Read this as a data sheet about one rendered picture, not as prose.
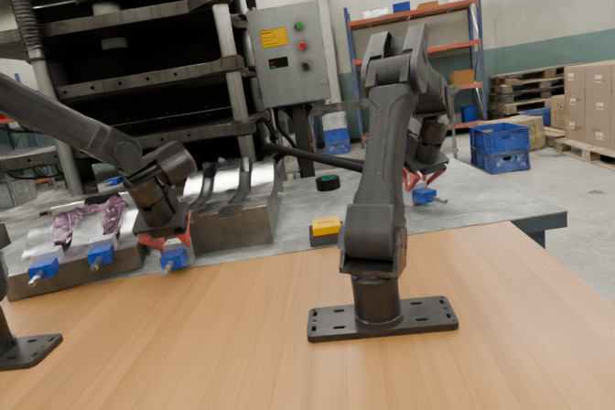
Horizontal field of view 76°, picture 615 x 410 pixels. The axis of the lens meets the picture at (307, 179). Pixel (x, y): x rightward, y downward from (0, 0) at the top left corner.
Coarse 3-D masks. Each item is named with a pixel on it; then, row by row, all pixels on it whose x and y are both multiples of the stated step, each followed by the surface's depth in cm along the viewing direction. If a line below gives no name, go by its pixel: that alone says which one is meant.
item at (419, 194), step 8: (408, 184) 100; (416, 184) 99; (424, 184) 100; (408, 192) 99; (416, 192) 97; (424, 192) 95; (432, 192) 96; (408, 200) 100; (416, 200) 98; (424, 200) 95; (432, 200) 96; (440, 200) 92
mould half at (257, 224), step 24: (264, 168) 115; (192, 192) 111; (216, 192) 110; (264, 192) 102; (216, 216) 89; (240, 216) 89; (264, 216) 89; (192, 240) 90; (216, 240) 90; (240, 240) 90; (264, 240) 90
